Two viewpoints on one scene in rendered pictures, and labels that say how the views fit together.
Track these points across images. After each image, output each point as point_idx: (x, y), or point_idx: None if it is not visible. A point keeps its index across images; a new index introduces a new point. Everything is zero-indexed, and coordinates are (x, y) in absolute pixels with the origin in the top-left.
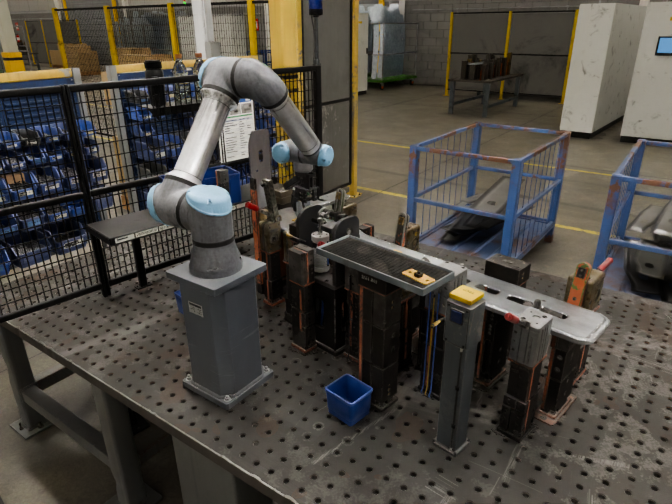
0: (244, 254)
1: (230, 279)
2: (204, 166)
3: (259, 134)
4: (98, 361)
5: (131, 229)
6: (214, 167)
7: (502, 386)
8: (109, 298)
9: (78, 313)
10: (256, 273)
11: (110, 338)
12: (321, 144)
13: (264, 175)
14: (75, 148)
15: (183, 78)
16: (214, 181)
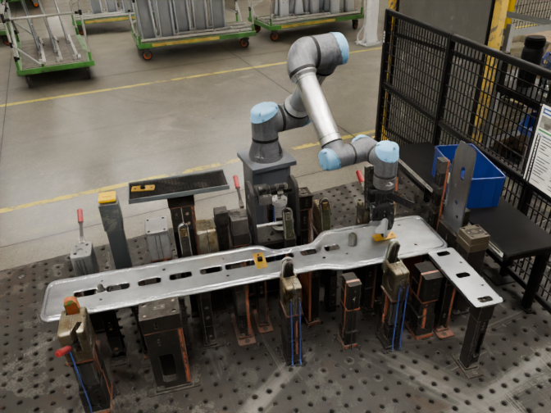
0: (489, 283)
1: (243, 156)
2: (293, 100)
3: (466, 149)
4: (330, 192)
5: (404, 154)
6: (498, 171)
7: (135, 346)
8: (418, 201)
9: (400, 189)
10: (248, 169)
11: (355, 197)
12: (328, 147)
13: (460, 197)
14: (440, 83)
15: (522, 65)
16: (450, 169)
